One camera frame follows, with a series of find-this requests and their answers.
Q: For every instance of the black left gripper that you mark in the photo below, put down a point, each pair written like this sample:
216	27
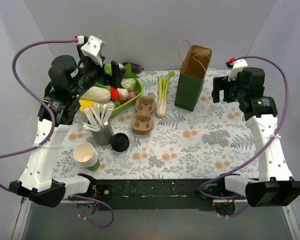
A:
100	71

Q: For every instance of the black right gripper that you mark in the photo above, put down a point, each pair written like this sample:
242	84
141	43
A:
222	88

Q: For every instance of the black coffee cup lid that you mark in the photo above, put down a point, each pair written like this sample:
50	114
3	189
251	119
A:
119	142

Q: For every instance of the stack of green paper cups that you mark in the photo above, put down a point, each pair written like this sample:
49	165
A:
86	155

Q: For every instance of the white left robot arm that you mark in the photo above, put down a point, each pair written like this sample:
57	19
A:
55	116

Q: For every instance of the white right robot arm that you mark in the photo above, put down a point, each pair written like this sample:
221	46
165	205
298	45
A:
276	185

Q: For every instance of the pale green cabbage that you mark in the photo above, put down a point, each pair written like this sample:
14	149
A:
129	84

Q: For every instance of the red carrot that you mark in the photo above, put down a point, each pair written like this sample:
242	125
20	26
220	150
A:
115	96

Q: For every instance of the purple eggplant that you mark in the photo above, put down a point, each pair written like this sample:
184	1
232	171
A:
132	67

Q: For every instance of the purple onion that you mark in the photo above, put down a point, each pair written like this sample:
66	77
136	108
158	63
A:
131	95

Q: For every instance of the green paper bag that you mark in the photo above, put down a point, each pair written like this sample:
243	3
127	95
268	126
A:
192	76

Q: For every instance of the yellow corn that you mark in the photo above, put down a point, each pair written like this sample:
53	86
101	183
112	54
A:
85	103

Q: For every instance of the brown cardboard cup carrier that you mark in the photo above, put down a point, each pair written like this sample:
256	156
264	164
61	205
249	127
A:
142	121

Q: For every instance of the celery stalk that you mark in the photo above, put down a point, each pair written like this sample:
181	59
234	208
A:
163	86

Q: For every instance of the grey straw holder cup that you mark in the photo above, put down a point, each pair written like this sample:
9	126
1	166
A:
103	137

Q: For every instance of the floral table mat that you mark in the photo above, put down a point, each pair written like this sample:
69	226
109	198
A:
204	143

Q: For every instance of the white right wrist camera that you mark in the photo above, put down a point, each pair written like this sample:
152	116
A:
236	66

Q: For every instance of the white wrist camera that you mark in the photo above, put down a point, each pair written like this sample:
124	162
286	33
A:
92	49
236	66

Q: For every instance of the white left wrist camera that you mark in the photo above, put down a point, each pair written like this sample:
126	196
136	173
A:
92	49

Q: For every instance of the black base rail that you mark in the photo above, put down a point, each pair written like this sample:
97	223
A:
149	194

